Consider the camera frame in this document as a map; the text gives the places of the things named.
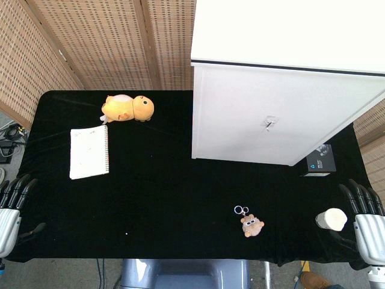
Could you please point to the right black-fingered silver robot hand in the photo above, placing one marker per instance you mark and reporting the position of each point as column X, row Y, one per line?
column 371, row 234

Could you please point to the left black-fingered silver robot hand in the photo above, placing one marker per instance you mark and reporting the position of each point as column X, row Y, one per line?
column 9, row 228

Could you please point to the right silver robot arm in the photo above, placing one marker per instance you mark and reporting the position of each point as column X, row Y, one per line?
column 377, row 277

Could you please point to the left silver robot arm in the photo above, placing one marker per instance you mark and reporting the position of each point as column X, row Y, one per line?
column 1, row 266

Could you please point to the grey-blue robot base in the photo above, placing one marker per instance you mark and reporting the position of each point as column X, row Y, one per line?
column 186, row 274

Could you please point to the yellow plush duck toy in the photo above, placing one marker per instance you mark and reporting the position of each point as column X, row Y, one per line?
column 123, row 110

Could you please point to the white cylindrical cup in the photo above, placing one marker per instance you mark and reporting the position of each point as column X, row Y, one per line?
column 334, row 219

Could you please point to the brown shoe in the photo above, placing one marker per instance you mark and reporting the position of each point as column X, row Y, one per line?
column 314, row 281

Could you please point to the woven bamboo folding screen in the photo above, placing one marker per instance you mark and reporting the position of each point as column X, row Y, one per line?
column 99, row 45
column 373, row 150

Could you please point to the small black box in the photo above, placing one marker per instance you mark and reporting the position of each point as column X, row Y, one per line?
column 322, row 162

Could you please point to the white spiral notebook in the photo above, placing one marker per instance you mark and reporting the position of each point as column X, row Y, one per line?
column 88, row 153

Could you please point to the metal table leg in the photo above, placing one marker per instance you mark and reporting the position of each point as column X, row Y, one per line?
column 267, row 275

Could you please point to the black tablecloth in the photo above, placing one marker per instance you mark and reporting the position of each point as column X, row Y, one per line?
column 168, row 195

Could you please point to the white cabinet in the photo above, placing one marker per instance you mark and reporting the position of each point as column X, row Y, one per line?
column 255, row 90

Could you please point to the clear adhesive wall hook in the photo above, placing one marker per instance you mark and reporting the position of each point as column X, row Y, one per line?
column 270, row 121

